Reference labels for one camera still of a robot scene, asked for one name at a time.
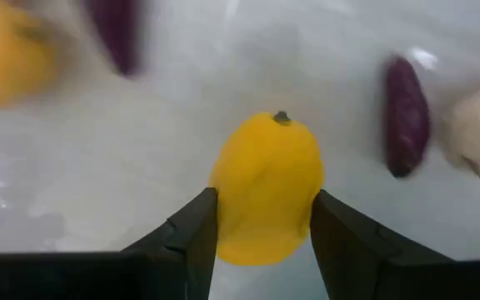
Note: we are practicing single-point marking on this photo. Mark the yellow lemon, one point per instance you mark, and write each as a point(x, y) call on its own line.
point(2, 54)
point(265, 179)

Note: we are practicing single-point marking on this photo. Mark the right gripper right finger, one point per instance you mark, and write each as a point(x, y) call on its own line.
point(348, 258)

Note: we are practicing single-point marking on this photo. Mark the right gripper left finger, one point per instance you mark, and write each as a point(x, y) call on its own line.
point(181, 258)

